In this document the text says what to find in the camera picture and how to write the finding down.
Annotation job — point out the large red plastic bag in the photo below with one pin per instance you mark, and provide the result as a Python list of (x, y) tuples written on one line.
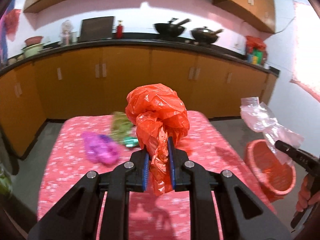
[(158, 114)]

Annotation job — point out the stacked basins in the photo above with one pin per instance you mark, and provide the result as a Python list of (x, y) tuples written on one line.
[(33, 46)]

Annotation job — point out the bright green plastic bag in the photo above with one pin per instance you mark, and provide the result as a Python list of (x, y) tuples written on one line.
[(131, 142)]

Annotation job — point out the right black wok with lid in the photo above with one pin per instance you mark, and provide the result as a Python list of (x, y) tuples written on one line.
[(205, 35)]

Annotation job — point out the dark cutting board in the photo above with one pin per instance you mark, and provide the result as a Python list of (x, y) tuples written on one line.
[(95, 29)]

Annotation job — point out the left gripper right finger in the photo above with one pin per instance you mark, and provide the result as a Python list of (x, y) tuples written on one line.
[(221, 205)]

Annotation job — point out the olive green plastic bag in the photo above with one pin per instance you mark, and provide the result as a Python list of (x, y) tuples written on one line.
[(121, 127)]

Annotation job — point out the left black wok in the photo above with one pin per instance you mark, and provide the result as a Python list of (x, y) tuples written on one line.
[(169, 29)]

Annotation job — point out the hanging red plastic bag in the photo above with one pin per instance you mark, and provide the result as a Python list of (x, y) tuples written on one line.
[(11, 22)]

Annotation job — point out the black countertop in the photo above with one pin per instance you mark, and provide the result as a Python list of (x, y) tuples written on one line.
[(147, 40)]

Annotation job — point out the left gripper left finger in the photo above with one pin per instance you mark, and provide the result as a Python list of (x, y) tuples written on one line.
[(97, 206)]

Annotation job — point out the red lined trash basket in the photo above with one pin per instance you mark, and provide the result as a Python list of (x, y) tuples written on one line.
[(276, 180)]

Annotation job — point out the pink window curtain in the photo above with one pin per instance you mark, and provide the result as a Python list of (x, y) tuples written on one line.
[(306, 49)]

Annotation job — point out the lower wooden cabinets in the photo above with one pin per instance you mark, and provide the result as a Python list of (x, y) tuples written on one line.
[(96, 81)]

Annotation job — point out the wrapped jar on counter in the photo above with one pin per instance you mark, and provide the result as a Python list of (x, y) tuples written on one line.
[(66, 30)]

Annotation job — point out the clear plastic bag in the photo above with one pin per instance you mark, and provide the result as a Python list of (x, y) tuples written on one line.
[(260, 119)]

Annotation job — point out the right hand orange glove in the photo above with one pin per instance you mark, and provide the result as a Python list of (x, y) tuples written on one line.
[(304, 196)]

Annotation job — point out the red floral table cloth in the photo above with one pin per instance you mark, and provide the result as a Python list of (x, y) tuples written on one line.
[(151, 216)]

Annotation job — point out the red bag covered items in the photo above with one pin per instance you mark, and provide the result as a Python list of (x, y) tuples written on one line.
[(255, 50)]

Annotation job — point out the red bottle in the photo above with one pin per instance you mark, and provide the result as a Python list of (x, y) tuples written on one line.
[(119, 30)]

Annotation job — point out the purple plastic bag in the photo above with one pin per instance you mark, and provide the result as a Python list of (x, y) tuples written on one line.
[(100, 148)]

